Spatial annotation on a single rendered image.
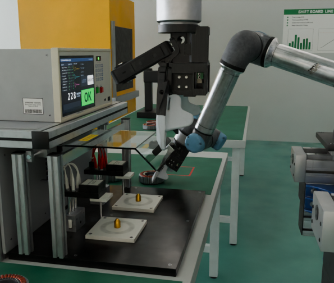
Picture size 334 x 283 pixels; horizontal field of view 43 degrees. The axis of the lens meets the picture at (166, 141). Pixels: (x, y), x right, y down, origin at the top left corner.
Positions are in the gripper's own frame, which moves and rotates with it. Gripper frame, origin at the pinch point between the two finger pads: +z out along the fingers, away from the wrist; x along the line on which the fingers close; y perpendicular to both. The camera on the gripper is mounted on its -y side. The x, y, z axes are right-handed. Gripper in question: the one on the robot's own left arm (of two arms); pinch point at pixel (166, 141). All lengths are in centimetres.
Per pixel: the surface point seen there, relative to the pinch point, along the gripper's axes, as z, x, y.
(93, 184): 23, 43, -30
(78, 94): -3, 50, -36
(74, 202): 31, 47, -38
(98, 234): 37, 39, -27
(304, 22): -56, 575, 93
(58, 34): -36, 397, -197
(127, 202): 37, 67, -27
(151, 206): 37, 64, -17
